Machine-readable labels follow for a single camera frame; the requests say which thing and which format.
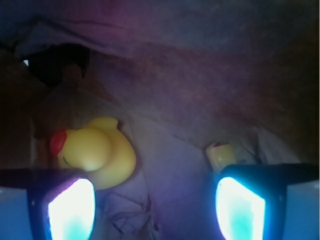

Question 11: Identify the yellow rubber duck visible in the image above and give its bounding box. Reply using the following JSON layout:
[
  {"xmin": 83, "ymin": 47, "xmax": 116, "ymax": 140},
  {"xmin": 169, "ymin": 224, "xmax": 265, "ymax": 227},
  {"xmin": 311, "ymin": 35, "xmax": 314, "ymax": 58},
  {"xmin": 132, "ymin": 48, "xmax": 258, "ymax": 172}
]
[{"xmin": 49, "ymin": 117, "xmax": 137, "ymax": 190}]

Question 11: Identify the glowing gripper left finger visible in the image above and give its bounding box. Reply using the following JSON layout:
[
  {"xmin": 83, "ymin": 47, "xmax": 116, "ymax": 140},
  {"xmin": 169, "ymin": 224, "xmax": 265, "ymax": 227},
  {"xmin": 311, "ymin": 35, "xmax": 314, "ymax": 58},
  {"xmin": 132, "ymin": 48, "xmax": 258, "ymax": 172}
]
[{"xmin": 0, "ymin": 168, "xmax": 96, "ymax": 240}]

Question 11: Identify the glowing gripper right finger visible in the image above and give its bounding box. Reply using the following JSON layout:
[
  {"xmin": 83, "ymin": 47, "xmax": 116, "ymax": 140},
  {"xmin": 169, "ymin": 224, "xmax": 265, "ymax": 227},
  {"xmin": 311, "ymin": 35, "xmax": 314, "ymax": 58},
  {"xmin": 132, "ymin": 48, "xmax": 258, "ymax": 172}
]
[{"xmin": 215, "ymin": 163, "xmax": 320, "ymax": 240}]

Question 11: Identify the brown paper bag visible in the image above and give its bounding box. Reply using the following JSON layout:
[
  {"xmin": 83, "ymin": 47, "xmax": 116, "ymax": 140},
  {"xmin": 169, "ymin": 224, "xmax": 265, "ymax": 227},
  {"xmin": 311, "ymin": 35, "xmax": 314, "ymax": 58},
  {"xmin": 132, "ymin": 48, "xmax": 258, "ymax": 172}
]
[{"xmin": 0, "ymin": 0, "xmax": 320, "ymax": 240}]

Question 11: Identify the multicoloured twisted rope toy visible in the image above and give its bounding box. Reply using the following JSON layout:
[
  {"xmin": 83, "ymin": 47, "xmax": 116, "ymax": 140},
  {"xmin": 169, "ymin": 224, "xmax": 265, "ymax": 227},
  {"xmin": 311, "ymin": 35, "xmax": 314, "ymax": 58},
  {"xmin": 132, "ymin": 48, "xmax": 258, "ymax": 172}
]
[{"xmin": 205, "ymin": 141, "xmax": 237, "ymax": 173}]

